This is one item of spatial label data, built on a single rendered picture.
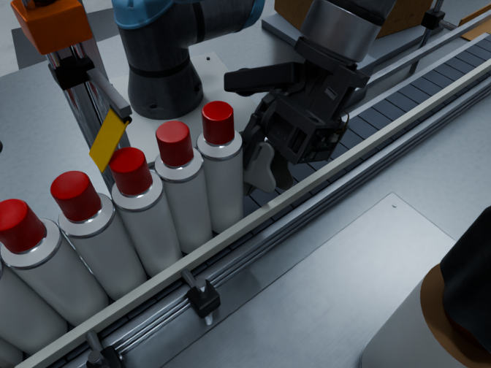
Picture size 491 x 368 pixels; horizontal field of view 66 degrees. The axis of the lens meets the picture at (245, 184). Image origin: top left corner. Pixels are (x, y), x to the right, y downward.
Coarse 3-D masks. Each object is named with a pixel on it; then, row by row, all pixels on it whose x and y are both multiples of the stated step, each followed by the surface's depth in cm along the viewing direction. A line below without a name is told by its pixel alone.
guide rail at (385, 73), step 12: (468, 24) 73; (480, 24) 75; (444, 36) 70; (456, 36) 71; (420, 48) 68; (432, 48) 68; (408, 60) 65; (384, 72) 63; (396, 72) 65; (372, 84) 62
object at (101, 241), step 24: (72, 192) 32; (96, 192) 37; (72, 216) 33; (96, 216) 35; (72, 240) 35; (96, 240) 35; (120, 240) 38; (96, 264) 38; (120, 264) 40; (120, 288) 43
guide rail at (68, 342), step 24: (480, 72) 72; (432, 96) 67; (408, 120) 64; (360, 144) 59; (336, 168) 57; (288, 192) 53; (264, 216) 51; (216, 240) 48; (192, 264) 47; (144, 288) 44; (120, 312) 43; (72, 336) 41; (48, 360) 40
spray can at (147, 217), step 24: (120, 168) 33; (144, 168) 34; (120, 192) 36; (144, 192) 36; (120, 216) 39; (144, 216) 37; (168, 216) 41; (144, 240) 40; (168, 240) 43; (144, 264) 46; (168, 264) 46
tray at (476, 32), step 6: (486, 6) 96; (474, 12) 94; (480, 12) 96; (462, 18) 93; (468, 18) 94; (462, 24) 94; (486, 24) 98; (474, 30) 96; (480, 30) 96; (486, 30) 96; (462, 36) 94; (468, 36) 94; (474, 36) 94
